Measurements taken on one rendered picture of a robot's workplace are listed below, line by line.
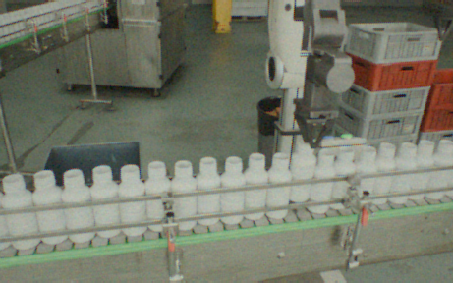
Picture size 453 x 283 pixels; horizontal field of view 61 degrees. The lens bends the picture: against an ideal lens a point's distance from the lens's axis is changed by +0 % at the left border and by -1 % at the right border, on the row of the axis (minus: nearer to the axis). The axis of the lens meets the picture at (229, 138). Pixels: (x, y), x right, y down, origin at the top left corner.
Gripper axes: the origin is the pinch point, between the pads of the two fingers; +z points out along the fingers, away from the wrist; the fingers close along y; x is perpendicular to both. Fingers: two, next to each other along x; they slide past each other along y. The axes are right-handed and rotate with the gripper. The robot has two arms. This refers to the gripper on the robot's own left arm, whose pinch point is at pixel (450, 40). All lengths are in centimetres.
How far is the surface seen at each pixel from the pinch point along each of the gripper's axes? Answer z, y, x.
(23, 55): 49, 206, 162
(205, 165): 23, -16, 71
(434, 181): 34.0, -17.0, 8.8
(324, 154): 24.5, -13.6, 41.0
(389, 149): 23.5, -16.1, 24.6
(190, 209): 33, -18, 75
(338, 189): 33, -17, 37
